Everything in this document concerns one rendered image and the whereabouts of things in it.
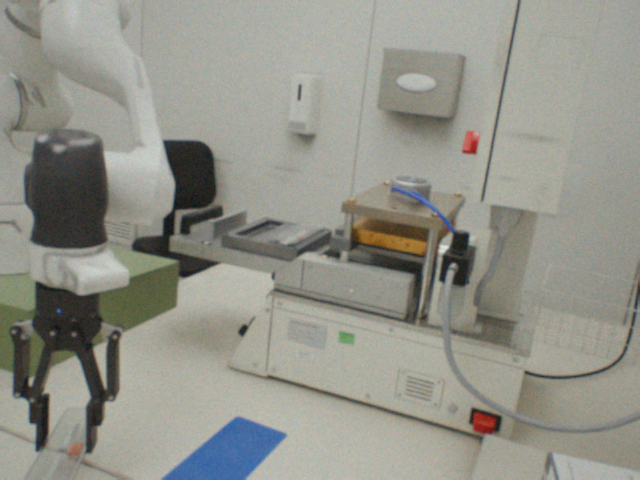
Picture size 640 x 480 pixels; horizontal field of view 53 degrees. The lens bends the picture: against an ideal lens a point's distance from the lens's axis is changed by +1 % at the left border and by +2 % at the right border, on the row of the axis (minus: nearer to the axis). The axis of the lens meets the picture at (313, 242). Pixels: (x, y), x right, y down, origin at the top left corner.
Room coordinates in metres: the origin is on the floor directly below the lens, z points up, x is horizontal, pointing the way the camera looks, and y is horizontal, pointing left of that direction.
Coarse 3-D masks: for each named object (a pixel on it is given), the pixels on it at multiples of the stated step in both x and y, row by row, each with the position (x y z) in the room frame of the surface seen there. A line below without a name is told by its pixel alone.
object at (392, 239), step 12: (360, 228) 1.11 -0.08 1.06; (372, 228) 1.12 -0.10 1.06; (384, 228) 1.13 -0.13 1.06; (396, 228) 1.14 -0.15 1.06; (408, 228) 1.15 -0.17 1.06; (420, 228) 1.17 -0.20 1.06; (444, 228) 1.19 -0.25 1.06; (360, 240) 1.11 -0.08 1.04; (372, 240) 1.10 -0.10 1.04; (384, 240) 1.09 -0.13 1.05; (396, 240) 1.08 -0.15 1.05; (408, 240) 1.08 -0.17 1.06; (420, 240) 1.07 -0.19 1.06; (372, 252) 1.10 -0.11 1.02; (384, 252) 1.09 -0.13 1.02; (396, 252) 1.08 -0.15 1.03; (408, 252) 1.08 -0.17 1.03; (420, 252) 1.07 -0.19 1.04; (432, 264) 1.06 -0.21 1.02
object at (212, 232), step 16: (208, 224) 1.36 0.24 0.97; (224, 224) 1.28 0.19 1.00; (240, 224) 1.35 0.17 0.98; (176, 240) 1.23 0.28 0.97; (192, 240) 1.22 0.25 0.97; (208, 240) 1.23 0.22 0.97; (208, 256) 1.20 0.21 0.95; (224, 256) 1.19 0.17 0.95; (240, 256) 1.18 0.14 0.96; (256, 256) 1.17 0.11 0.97; (272, 272) 1.15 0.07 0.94
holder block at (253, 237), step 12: (240, 228) 1.26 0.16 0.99; (252, 228) 1.29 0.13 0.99; (264, 228) 1.34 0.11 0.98; (276, 228) 1.30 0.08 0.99; (228, 240) 1.20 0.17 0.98; (240, 240) 1.19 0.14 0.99; (252, 240) 1.18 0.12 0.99; (264, 240) 1.19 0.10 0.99; (312, 240) 1.23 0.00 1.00; (324, 240) 1.29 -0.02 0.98; (264, 252) 1.17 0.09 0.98; (276, 252) 1.16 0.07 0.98; (288, 252) 1.15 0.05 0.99; (300, 252) 1.16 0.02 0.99
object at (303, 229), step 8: (304, 224) 1.32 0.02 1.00; (312, 224) 1.33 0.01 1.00; (280, 232) 1.23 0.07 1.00; (288, 232) 1.24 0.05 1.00; (296, 232) 1.25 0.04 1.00; (304, 232) 1.25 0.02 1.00; (312, 232) 1.26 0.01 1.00; (280, 240) 1.17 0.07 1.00; (288, 240) 1.18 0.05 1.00; (296, 240) 1.18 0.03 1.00
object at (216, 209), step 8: (208, 208) 1.35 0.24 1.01; (216, 208) 1.37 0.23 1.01; (184, 216) 1.26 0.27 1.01; (192, 216) 1.27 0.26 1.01; (200, 216) 1.30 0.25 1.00; (208, 216) 1.33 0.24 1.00; (216, 216) 1.37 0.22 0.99; (184, 224) 1.26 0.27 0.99; (192, 224) 1.27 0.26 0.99; (184, 232) 1.26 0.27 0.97
